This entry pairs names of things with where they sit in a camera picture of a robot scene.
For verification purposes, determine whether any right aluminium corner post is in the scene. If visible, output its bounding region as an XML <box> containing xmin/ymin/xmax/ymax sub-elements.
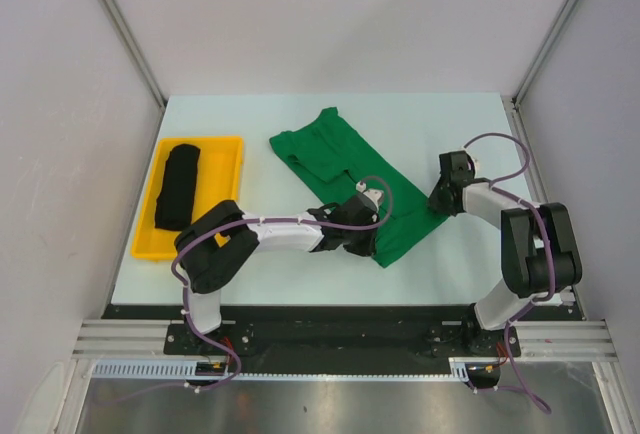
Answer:
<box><xmin>512</xmin><ymin>0</ymin><xmax>604</xmax><ymax>105</ymax></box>

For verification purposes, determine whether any left aluminium corner post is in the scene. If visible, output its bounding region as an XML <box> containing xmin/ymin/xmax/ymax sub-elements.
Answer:
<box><xmin>74</xmin><ymin>0</ymin><xmax>168</xmax><ymax>108</ymax></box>

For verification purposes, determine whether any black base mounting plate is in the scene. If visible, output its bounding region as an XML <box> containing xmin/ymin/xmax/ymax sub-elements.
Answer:
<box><xmin>99</xmin><ymin>305</ymin><xmax>584</xmax><ymax>375</ymax></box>

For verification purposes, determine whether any white slotted cable duct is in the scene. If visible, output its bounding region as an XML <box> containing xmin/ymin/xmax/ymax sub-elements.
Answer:
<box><xmin>92</xmin><ymin>359</ymin><xmax>469</xmax><ymax>383</ymax></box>

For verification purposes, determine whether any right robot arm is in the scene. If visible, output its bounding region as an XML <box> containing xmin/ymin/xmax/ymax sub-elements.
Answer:
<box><xmin>428</xmin><ymin>150</ymin><xmax>582</xmax><ymax>355</ymax></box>

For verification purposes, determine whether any aluminium corner post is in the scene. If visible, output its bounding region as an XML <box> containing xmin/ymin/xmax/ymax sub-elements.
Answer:
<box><xmin>74</xmin><ymin>0</ymin><xmax>168</xmax><ymax>108</ymax></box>
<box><xmin>512</xmin><ymin>0</ymin><xmax>604</xmax><ymax>105</ymax></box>

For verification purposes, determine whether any green t-shirt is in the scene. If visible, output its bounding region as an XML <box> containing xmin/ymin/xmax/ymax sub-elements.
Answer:
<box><xmin>269</xmin><ymin>107</ymin><xmax>447</xmax><ymax>268</ymax></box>

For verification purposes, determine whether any rolled black t-shirt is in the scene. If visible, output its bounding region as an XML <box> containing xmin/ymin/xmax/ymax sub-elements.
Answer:
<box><xmin>154</xmin><ymin>144</ymin><xmax>200</xmax><ymax>231</ymax></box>

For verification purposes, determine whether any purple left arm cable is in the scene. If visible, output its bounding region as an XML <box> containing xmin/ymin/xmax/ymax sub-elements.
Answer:
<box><xmin>94</xmin><ymin>176</ymin><xmax>395</xmax><ymax>398</ymax></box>

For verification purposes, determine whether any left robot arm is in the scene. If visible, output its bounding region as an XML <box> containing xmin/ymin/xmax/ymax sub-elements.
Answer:
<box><xmin>172</xmin><ymin>188</ymin><xmax>385</xmax><ymax>354</ymax></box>

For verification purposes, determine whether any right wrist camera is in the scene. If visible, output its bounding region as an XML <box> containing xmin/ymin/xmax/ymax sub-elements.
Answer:
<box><xmin>467</xmin><ymin>152</ymin><xmax>483</xmax><ymax>173</ymax></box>

